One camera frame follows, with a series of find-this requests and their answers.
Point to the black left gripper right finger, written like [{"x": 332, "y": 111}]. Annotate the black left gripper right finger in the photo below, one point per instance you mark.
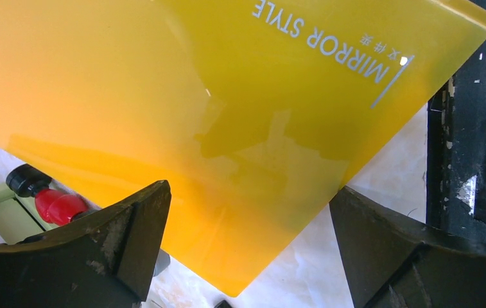
[{"x": 392, "y": 260}]

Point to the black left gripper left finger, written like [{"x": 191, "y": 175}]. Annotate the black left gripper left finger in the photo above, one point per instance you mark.
[{"x": 103, "y": 259}]

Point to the yellow plastic clip folder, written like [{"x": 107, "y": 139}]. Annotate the yellow plastic clip folder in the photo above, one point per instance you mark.
[{"x": 255, "y": 112}]

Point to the small blue glue bottle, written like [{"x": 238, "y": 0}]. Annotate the small blue glue bottle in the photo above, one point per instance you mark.
[{"x": 162, "y": 262}]

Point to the red and black dumbbell toy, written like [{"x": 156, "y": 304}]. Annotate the red and black dumbbell toy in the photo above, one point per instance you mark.
[{"x": 54, "y": 203}]

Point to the green metal drawer cabinet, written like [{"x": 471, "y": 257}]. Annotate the green metal drawer cabinet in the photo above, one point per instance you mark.
[{"x": 19, "y": 218}]

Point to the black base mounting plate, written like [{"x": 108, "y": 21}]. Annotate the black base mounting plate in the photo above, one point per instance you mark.
[{"x": 456, "y": 162}]

